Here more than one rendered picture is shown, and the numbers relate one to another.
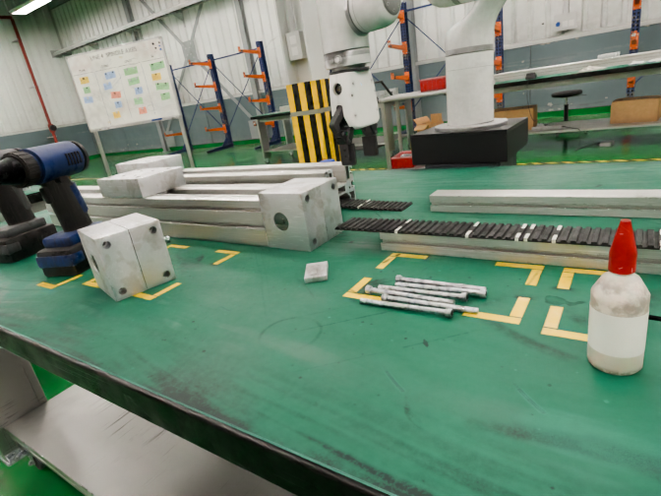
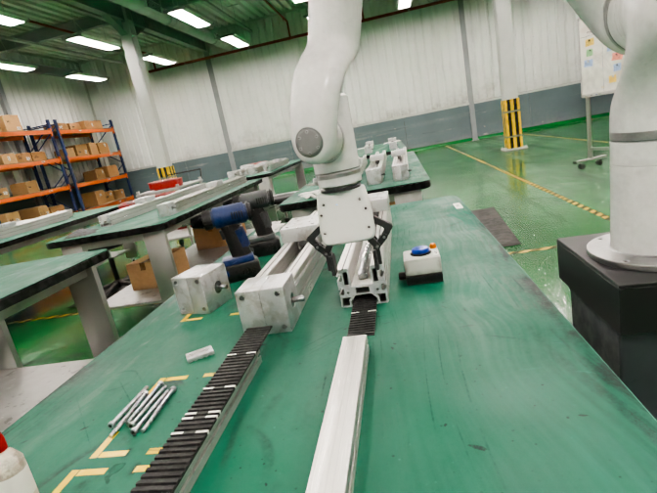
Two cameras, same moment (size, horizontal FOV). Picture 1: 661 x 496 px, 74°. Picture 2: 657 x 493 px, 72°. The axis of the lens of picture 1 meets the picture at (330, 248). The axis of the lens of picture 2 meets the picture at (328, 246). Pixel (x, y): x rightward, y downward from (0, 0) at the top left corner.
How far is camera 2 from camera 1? 0.94 m
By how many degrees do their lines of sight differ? 61
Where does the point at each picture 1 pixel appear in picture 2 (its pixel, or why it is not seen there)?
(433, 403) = (24, 448)
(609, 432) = not seen: outside the picture
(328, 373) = (69, 407)
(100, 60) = not seen: hidden behind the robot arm
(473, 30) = (627, 108)
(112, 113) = (608, 77)
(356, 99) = (327, 219)
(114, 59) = not seen: hidden behind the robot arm
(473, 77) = (626, 181)
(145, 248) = (193, 291)
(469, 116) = (620, 240)
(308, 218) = (242, 312)
